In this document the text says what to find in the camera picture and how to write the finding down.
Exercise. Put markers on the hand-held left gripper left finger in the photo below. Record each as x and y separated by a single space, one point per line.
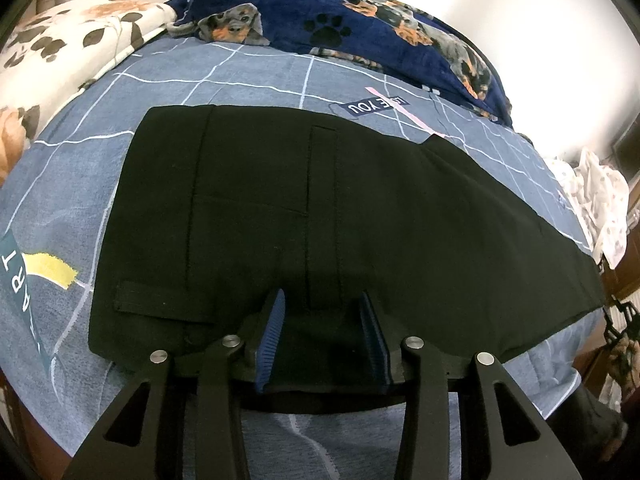
270 330

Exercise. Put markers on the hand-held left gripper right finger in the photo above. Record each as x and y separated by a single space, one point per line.
372 332

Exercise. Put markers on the black pants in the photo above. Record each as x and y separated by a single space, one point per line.
350 210

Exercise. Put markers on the person's dark clothing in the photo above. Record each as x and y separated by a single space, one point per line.
585 425

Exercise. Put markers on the blue grid bedsheet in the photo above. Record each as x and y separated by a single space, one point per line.
65 170

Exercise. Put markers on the white dotted cloth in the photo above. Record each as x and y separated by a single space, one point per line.
600 195

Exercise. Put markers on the navy dog print blanket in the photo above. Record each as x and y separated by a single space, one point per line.
292 10

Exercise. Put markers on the white floral pillow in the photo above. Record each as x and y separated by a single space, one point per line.
60 60

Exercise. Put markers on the dark wall frame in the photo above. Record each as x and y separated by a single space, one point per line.
629 147

